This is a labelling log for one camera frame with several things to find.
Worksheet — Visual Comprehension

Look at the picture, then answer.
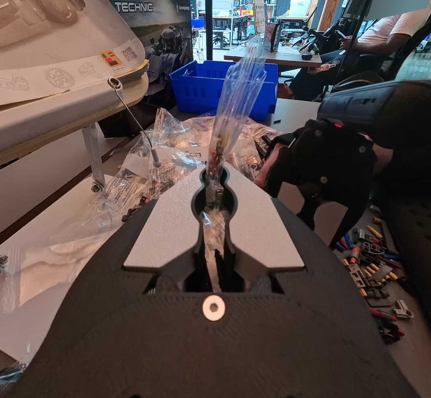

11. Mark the blue storage bin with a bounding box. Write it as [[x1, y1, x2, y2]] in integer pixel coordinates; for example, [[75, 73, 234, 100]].
[[183, 61, 279, 85], [169, 68, 278, 123]]

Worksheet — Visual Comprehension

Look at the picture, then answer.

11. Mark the black office chair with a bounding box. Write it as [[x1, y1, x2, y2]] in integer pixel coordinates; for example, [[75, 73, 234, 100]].
[[290, 18, 431, 103]]

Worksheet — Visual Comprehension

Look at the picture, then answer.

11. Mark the brown leaning board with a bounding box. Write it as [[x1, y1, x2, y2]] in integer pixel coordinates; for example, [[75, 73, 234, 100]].
[[245, 0, 267, 36]]

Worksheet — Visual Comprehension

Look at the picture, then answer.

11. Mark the pile of loose lego pieces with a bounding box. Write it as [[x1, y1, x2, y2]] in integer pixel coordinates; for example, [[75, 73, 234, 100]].
[[337, 216, 417, 345]]

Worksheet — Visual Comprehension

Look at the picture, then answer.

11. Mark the brown office desk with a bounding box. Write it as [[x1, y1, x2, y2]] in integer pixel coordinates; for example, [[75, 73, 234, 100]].
[[224, 45, 324, 69]]

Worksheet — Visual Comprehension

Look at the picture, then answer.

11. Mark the flat serrated clear bag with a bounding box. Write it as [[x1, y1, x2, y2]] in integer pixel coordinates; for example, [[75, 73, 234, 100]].
[[0, 237, 112, 315]]

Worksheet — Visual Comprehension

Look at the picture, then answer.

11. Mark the yellow-edged instruction booklet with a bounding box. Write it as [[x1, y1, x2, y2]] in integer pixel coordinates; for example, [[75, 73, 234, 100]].
[[111, 60, 150, 85]]

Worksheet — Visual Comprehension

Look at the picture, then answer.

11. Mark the patterned box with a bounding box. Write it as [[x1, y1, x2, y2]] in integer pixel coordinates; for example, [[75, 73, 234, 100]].
[[264, 21, 283, 53]]

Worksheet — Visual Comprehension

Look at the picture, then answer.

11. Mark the small clear lego bag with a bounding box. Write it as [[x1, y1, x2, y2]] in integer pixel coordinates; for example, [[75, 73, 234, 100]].
[[199, 36, 269, 291]]

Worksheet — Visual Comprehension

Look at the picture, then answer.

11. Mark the crumpled clear lego bag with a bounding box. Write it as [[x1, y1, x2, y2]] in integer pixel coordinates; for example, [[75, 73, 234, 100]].
[[189, 115, 281, 144]]

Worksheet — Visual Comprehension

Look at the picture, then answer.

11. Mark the black sign stand pole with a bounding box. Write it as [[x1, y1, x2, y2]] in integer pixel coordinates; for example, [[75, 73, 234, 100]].
[[204, 0, 215, 62]]

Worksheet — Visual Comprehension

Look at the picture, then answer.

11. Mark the printed car picture sheet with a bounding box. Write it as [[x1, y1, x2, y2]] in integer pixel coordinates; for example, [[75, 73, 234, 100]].
[[0, 0, 147, 107]]

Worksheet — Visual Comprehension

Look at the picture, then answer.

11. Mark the dark lego set box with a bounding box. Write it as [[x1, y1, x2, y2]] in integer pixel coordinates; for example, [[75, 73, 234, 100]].
[[96, 0, 195, 138]]

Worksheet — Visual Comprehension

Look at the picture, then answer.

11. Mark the clear bag with warning print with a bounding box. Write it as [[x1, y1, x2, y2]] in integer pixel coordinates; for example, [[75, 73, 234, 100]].
[[82, 166, 163, 224]]

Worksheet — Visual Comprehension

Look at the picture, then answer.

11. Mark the wooden book stand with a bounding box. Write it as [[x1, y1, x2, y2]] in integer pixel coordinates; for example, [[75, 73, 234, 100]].
[[0, 75, 163, 271]]

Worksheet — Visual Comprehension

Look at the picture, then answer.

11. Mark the person's right hand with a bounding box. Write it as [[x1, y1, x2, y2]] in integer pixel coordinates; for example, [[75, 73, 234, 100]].
[[254, 143, 287, 186]]

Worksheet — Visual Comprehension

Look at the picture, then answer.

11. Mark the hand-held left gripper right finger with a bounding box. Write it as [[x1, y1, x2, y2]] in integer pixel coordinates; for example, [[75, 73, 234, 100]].
[[222, 163, 306, 291]]

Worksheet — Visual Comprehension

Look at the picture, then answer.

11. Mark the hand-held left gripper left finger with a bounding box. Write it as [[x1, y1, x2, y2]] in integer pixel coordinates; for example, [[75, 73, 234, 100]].
[[123, 164, 207, 291]]

